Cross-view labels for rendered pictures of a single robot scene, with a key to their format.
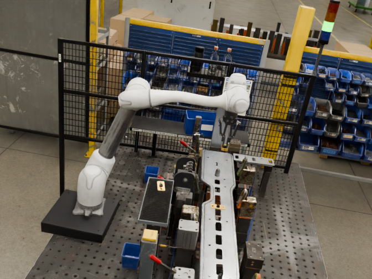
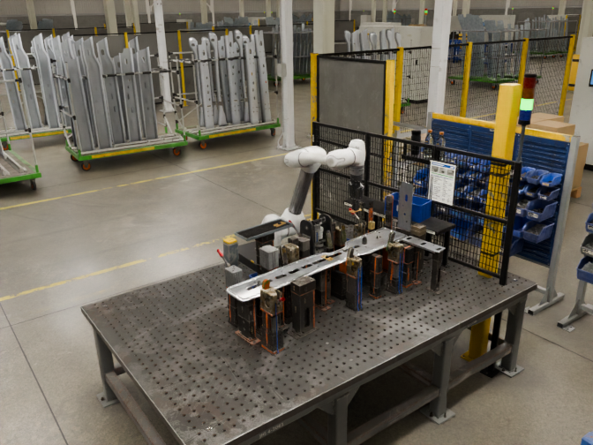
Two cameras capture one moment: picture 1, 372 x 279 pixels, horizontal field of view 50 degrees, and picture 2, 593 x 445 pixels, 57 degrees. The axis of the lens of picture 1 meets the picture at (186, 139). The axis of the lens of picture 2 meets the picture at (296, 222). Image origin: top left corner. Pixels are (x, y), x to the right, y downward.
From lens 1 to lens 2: 252 cm
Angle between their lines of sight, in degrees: 46
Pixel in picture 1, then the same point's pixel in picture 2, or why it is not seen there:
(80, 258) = not seen: hidden behind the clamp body
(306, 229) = (440, 323)
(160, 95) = (306, 155)
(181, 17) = not seen: outside the picture
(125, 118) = (301, 178)
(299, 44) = (501, 125)
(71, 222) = (247, 252)
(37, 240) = not seen: hidden behind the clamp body
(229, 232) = (309, 270)
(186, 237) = (264, 257)
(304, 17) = (503, 95)
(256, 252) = (302, 282)
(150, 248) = (227, 249)
